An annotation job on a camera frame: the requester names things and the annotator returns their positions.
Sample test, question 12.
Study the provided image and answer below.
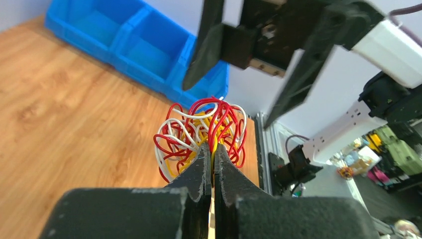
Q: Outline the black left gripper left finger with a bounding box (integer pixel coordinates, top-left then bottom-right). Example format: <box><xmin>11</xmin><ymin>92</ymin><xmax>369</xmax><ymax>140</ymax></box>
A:
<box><xmin>40</xmin><ymin>143</ymin><xmax>211</xmax><ymax>239</ymax></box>

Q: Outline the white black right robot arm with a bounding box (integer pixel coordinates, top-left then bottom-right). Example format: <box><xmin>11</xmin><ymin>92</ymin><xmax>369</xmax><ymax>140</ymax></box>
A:
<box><xmin>182</xmin><ymin>0</ymin><xmax>422</xmax><ymax>191</ymax></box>

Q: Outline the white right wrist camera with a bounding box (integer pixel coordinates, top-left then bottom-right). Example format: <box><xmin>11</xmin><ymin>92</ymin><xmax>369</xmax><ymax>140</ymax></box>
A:
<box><xmin>352</xmin><ymin>19</ymin><xmax>422</xmax><ymax>89</ymax></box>

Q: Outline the yellow cable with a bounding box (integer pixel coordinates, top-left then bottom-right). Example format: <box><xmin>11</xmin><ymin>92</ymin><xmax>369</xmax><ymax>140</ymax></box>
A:
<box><xmin>164</xmin><ymin>112</ymin><xmax>228</xmax><ymax>179</ymax></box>

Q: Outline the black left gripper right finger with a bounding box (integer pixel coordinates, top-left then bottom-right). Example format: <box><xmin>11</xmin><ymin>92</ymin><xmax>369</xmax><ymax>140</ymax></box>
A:
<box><xmin>214</xmin><ymin>145</ymin><xmax>379</xmax><ymax>239</ymax></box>

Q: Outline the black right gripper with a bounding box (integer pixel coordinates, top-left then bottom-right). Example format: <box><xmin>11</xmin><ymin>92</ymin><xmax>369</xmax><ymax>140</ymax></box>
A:
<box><xmin>182</xmin><ymin>0</ymin><xmax>384</xmax><ymax>129</ymax></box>

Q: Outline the blue compartment bin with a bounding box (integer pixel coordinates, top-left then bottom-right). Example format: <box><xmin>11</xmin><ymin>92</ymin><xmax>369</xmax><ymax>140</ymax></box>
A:
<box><xmin>45</xmin><ymin>0</ymin><xmax>229</xmax><ymax>108</ymax></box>

